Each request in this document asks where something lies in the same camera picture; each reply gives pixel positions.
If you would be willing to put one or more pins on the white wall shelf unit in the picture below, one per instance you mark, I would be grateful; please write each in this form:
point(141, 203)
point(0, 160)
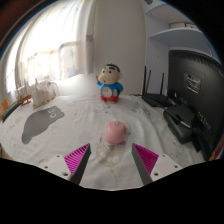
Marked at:
point(173, 33)

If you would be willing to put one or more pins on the grey cat-shaped mouse pad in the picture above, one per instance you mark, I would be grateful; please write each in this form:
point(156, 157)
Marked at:
point(38, 123)

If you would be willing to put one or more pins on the black monitor stand base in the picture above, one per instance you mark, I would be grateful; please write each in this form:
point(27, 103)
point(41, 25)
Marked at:
point(180, 123)

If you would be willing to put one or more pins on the pink computer mouse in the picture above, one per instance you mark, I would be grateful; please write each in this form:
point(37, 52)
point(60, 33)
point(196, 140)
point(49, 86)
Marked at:
point(115, 132)

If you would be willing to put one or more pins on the black router with antennas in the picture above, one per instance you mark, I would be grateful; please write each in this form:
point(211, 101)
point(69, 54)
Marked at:
point(156, 98)

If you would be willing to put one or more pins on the large white conch shell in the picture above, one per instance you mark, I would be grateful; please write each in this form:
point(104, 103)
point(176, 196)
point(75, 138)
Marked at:
point(43, 95)

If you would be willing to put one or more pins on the black keyboard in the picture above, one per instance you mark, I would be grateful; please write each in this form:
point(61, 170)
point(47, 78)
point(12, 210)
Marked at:
point(10, 111)

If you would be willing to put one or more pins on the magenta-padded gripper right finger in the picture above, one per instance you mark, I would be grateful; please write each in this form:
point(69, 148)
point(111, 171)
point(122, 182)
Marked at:
point(164, 165)

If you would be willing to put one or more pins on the white star-print curtain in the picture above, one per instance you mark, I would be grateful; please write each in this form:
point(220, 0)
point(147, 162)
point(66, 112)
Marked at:
point(46, 50)

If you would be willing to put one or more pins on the wooden model sailing ship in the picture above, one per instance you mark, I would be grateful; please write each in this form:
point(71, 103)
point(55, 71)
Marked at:
point(24, 95)

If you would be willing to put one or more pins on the white printed tablecloth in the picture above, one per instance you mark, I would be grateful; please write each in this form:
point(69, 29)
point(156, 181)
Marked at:
point(83, 120)

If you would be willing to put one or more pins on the black computer monitor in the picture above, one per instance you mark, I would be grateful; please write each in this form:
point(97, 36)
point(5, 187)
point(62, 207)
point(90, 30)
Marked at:
point(203, 86)

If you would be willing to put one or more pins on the cartoon boy figurine clock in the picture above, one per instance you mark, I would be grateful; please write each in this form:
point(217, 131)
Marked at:
point(110, 85)

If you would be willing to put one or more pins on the orange wooden chair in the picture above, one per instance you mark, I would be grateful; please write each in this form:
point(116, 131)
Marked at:
point(4, 106)

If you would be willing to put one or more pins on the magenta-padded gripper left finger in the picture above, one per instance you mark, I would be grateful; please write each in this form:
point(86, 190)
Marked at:
point(58, 165)

